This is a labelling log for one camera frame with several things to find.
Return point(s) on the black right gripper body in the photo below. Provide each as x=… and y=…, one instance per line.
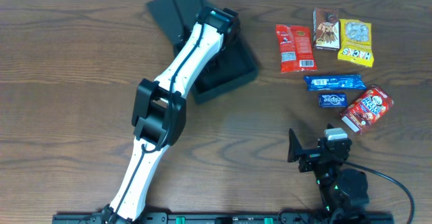
x=311, y=155

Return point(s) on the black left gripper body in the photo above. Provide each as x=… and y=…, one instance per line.
x=214, y=64

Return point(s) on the dark green box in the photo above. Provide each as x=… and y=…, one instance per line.
x=204, y=89

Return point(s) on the red Hello Panda box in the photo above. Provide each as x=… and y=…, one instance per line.
x=367, y=109

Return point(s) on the red Hacks candy bag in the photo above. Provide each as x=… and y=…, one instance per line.
x=295, y=48

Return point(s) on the brown Pocky box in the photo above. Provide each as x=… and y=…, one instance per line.
x=326, y=25

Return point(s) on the yellow Hacks candy bag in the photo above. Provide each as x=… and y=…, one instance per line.
x=356, y=42

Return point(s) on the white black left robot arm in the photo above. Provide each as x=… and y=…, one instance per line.
x=159, y=113

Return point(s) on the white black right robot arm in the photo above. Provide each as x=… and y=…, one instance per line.
x=343, y=191

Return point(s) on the blue Oreo cookie pack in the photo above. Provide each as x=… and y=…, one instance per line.
x=335, y=82

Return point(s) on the blue Eclipse mint tin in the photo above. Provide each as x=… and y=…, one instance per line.
x=331, y=100

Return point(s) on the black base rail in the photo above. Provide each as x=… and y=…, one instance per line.
x=282, y=218

